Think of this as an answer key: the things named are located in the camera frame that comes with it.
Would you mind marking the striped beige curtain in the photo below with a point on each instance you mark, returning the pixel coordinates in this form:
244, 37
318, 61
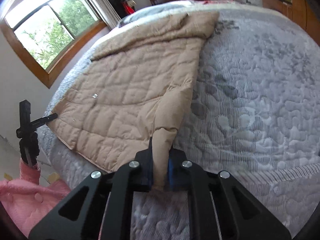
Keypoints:
106, 12

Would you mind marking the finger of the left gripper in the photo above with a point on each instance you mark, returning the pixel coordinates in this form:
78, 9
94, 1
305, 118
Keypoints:
43, 120

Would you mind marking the side window wooden frame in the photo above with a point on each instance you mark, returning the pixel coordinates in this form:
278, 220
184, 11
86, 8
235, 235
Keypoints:
47, 34

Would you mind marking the grey floral bed quilt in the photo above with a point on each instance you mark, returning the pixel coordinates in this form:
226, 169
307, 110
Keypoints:
255, 108

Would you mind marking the beige quilted down jacket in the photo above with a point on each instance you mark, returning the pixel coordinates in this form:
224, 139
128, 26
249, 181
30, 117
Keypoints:
135, 93

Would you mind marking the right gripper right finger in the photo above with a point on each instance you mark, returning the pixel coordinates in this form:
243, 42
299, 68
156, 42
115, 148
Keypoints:
220, 207

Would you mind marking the wooden wardrobe cabinet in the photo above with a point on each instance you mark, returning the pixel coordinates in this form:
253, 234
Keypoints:
298, 11

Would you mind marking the left forearm pink sleeve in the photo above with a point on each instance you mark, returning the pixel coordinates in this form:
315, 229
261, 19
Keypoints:
26, 201

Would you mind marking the black coat rack with clothes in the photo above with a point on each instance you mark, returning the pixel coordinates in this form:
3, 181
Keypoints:
123, 7

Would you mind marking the left hand black glove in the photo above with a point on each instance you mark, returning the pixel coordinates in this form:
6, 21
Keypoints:
29, 149

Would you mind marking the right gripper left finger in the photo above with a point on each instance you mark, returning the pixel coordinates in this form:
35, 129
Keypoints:
100, 206

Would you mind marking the grey pillow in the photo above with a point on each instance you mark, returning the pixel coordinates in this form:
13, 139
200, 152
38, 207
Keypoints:
148, 11

